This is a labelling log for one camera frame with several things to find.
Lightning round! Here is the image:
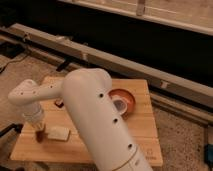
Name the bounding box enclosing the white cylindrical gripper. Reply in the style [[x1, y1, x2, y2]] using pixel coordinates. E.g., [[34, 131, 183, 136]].
[[23, 107, 46, 135]]

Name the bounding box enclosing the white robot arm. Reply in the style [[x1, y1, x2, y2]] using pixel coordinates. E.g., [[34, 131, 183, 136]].
[[8, 68, 153, 171]]

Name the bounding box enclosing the white sponge block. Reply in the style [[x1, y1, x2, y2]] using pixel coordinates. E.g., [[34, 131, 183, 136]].
[[47, 126, 70, 141]]

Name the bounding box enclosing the dark brown small block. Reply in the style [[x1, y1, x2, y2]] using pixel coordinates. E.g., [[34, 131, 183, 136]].
[[54, 99, 64, 108]]

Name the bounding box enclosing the orange bowl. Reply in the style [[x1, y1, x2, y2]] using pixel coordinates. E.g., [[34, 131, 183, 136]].
[[109, 89, 136, 118]]

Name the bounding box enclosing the white cup in bowl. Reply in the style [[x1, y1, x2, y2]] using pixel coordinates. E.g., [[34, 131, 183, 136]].
[[114, 100, 127, 115]]

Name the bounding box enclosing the black box on floor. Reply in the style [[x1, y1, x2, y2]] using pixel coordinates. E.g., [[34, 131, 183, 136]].
[[0, 42, 25, 59]]

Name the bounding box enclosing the wooden board table top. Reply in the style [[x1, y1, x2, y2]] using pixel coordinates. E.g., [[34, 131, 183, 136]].
[[10, 79, 163, 167]]

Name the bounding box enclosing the blue object at right edge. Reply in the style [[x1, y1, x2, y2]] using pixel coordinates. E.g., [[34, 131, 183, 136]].
[[204, 144, 213, 165]]

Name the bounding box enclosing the black clamp handle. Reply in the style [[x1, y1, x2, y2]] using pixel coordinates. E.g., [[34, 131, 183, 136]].
[[0, 124, 23, 138]]

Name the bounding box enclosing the long metal rail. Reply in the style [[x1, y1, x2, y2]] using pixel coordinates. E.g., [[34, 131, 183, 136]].
[[0, 24, 213, 108]]

